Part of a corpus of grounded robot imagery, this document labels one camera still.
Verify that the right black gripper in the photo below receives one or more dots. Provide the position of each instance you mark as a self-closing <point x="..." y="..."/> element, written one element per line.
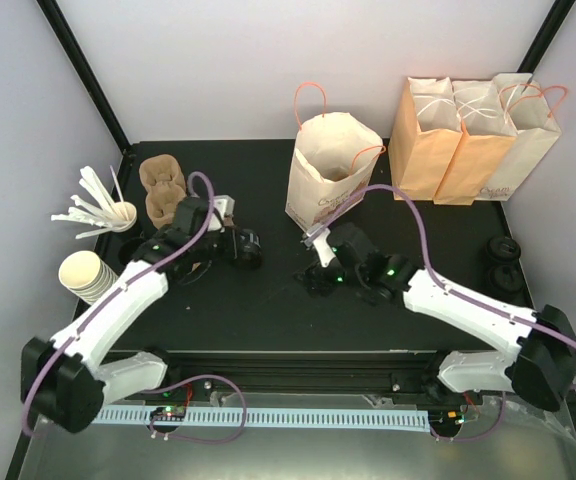
<point x="314" y="279"/>

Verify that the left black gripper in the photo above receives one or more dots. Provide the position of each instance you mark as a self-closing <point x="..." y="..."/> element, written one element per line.
<point x="231" y="251"/>

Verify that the single black paper cup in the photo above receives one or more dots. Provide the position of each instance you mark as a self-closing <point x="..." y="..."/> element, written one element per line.
<point x="248" y="253"/>

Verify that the printed Cream Bear paper bag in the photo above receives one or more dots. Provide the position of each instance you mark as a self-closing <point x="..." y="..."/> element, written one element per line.
<point x="333" y="158"/>

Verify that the black paper cup stack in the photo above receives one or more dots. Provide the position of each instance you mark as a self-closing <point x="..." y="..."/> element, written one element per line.
<point x="127" y="250"/>

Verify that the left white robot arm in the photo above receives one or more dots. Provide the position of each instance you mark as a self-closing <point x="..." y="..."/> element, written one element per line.
<point x="66" y="378"/>

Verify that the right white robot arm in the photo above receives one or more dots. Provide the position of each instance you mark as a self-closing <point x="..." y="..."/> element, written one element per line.
<point x="509" y="330"/>

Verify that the black coffee lid middle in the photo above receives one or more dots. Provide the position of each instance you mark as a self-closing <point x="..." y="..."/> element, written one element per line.
<point x="505" y="280"/>

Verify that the black coffee lid back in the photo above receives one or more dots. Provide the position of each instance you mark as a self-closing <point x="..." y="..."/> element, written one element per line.
<point x="503" y="249"/>

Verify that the back-left pulp cup carrier stack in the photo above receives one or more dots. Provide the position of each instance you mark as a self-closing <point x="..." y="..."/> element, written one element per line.
<point x="165" y="186"/>

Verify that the stack of white paper cups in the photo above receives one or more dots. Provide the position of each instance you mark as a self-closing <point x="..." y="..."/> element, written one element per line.
<point x="86" y="275"/>

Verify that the left orange paper bag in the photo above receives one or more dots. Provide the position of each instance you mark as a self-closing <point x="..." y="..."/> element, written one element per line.
<point x="426" y="132"/>

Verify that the orange paper bag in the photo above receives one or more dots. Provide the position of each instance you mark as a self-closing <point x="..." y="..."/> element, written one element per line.
<point x="487" y="136"/>
<point x="426" y="132"/>

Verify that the middle orange paper bag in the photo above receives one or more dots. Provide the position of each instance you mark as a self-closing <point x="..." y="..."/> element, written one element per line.
<point x="487" y="136"/>

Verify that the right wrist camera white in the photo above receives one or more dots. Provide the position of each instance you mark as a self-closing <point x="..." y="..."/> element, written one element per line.
<point x="316" y="238"/>

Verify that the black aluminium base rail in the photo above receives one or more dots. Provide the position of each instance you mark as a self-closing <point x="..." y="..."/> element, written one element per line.
<point x="293" y="370"/>

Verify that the light blue cable duct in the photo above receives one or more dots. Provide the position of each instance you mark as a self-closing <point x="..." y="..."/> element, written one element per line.
<point x="297" y="418"/>

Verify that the left black frame post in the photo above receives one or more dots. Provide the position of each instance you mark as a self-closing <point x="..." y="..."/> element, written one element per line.
<point x="66" y="37"/>

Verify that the black frame post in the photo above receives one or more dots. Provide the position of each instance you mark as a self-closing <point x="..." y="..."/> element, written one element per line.
<point x="66" y="37"/>
<point x="548" y="30"/>

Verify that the white bag orange handles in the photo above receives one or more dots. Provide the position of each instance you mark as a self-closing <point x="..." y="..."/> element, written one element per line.
<point x="531" y="108"/>

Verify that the right black frame post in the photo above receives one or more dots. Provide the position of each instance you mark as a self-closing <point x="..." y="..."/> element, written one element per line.
<point x="548" y="30"/>

